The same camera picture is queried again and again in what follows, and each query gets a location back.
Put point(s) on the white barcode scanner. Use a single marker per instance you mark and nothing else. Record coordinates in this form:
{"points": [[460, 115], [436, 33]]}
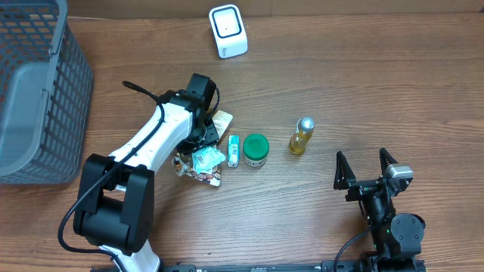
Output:
{"points": [[228, 31]]}

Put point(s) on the yellow oil glass bottle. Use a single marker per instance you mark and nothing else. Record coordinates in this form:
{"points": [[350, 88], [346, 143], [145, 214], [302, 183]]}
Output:
{"points": [[303, 133]]}

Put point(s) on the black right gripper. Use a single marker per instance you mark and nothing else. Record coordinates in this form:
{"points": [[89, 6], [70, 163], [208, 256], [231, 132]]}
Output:
{"points": [[367, 190]]}

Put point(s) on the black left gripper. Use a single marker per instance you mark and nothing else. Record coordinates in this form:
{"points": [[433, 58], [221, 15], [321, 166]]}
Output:
{"points": [[212, 138]]}

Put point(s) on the small green sachet pack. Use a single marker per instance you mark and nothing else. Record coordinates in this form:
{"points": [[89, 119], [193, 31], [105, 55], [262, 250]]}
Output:
{"points": [[233, 151]]}

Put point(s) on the grey plastic basket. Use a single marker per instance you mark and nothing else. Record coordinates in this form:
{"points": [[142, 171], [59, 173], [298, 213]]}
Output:
{"points": [[46, 92]]}

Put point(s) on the green lid round jar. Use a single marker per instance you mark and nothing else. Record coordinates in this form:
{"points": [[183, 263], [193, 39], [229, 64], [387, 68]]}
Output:
{"points": [[255, 150]]}

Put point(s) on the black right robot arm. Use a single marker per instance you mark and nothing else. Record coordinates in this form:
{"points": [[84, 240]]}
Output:
{"points": [[395, 236]]}

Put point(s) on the brown Pantree snack pouch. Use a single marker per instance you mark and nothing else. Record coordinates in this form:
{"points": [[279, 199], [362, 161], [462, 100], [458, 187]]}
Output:
{"points": [[183, 163]]}

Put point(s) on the green wet wipes pack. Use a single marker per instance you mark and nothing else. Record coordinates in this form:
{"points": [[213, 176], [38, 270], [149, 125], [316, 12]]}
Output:
{"points": [[206, 159]]}

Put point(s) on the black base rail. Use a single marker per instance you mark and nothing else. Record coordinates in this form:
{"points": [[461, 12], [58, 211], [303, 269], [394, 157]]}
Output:
{"points": [[324, 266]]}

